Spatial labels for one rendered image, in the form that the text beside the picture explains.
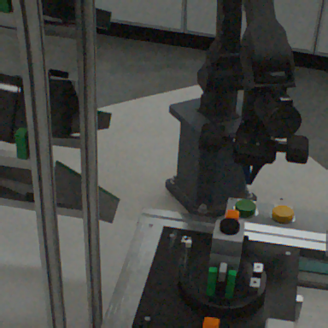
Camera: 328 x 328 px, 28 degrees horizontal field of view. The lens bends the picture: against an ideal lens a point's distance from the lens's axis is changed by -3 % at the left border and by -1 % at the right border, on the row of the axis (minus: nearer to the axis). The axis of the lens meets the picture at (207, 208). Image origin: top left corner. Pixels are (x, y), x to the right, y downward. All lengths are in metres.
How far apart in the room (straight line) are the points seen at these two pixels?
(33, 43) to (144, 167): 0.89
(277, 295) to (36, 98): 0.55
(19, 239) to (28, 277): 0.11
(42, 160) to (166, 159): 0.85
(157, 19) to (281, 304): 3.26
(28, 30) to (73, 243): 0.71
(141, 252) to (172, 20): 3.09
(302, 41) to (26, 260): 3.00
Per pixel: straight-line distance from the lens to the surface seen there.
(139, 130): 1.66
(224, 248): 0.99
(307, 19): 4.00
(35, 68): 0.67
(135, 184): 1.47
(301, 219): 1.25
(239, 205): 1.24
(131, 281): 1.10
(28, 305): 1.20
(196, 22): 4.12
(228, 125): 1.30
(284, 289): 1.09
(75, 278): 1.24
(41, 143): 0.71
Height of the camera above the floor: 1.71
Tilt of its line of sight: 37 degrees down
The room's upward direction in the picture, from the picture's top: 6 degrees clockwise
